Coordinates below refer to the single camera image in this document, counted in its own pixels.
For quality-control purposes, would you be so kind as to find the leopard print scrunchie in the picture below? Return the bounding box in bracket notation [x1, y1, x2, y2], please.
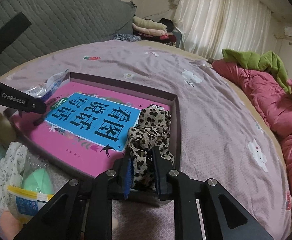
[127, 107, 174, 192]

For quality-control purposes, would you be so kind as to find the white floral fabric scrunchie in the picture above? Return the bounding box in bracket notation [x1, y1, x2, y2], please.
[0, 142, 28, 215]

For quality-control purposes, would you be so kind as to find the green sponge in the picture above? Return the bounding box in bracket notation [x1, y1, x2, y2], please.
[21, 154, 55, 194]

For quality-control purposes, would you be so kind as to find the yellow cartoon wipes pack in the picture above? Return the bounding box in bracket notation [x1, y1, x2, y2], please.
[7, 185, 54, 226]

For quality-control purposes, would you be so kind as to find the peach makeup sponge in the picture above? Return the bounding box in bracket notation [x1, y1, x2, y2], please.
[0, 211, 20, 240]

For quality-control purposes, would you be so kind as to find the cream teddy bear purple dress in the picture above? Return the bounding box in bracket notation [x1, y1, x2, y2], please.
[0, 113, 17, 149]

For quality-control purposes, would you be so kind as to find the purple patterned bed sheet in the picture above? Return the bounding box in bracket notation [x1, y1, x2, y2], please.
[3, 40, 292, 239]

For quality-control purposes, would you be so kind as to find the pink and blue book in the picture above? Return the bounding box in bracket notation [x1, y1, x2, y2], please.
[10, 81, 172, 177]

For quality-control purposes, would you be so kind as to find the dark shallow cardboard box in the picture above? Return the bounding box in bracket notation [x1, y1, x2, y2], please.
[5, 72, 181, 179]

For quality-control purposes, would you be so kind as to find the grey quilted headboard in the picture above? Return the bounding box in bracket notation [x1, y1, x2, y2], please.
[0, 0, 136, 76]

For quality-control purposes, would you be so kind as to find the pink quilted comforter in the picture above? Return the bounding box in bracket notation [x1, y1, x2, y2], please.
[212, 60, 292, 196]

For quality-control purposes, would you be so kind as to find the dark patterned cloth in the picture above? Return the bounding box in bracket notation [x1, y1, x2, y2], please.
[114, 34, 141, 42]

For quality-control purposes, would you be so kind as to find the stack of folded clothes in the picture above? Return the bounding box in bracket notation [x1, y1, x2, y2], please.
[132, 16, 182, 47]

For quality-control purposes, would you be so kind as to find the green garment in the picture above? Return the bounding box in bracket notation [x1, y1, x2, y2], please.
[222, 49, 292, 94]

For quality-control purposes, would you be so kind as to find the white striped curtain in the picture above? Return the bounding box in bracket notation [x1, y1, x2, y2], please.
[173, 0, 271, 60]

